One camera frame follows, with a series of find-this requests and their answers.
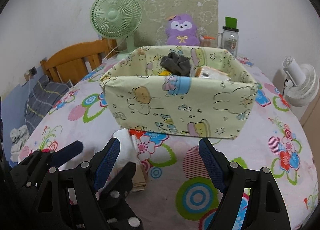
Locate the green desk fan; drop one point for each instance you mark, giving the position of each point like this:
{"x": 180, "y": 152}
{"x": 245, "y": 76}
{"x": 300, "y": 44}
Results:
{"x": 117, "y": 19}

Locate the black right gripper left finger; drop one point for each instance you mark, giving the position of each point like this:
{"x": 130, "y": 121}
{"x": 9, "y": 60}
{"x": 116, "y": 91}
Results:
{"x": 84, "y": 196}

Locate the grey plaid pillow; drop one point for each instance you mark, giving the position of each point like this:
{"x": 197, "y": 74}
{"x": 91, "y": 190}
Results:
{"x": 42, "y": 98}

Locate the purple plush toy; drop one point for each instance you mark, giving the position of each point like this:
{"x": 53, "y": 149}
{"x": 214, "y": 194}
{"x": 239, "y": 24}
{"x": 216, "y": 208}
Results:
{"x": 181, "y": 30}

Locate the yellow small packet in box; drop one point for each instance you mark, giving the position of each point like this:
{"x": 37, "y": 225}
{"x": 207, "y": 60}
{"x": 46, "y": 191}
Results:
{"x": 165, "y": 73}

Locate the grey velvet drawstring pouch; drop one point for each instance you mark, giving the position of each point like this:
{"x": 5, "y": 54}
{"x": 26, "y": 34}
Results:
{"x": 176, "y": 64}

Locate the wooden chair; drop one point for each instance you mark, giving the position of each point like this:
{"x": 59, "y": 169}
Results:
{"x": 75, "y": 62}

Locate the green cup on jar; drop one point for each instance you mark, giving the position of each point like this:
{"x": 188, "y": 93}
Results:
{"x": 231, "y": 22}

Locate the toothpick holder orange lid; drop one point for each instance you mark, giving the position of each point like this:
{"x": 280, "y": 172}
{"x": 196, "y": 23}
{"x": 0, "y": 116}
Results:
{"x": 207, "y": 41}

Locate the glass mason jar mug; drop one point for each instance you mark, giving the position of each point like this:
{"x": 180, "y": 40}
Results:
{"x": 228, "y": 40}

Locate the white floor fan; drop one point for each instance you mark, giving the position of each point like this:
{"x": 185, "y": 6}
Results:
{"x": 304, "y": 80}

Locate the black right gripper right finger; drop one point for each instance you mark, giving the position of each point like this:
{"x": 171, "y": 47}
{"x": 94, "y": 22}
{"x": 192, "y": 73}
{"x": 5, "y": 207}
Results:
{"x": 266, "y": 208}

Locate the white beige sock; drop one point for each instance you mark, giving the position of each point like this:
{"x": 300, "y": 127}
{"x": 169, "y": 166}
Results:
{"x": 128, "y": 153}

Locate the yellow cartoon fabric storage box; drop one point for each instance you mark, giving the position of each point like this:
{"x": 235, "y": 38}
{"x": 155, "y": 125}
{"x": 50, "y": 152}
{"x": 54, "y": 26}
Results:
{"x": 139, "y": 98}

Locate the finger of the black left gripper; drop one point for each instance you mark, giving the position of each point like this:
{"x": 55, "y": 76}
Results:
{"x": 21, "y": 183}

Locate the floral tablecloth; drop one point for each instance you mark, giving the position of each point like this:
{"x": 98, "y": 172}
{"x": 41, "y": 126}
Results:
{"x": 179, "y": 193}

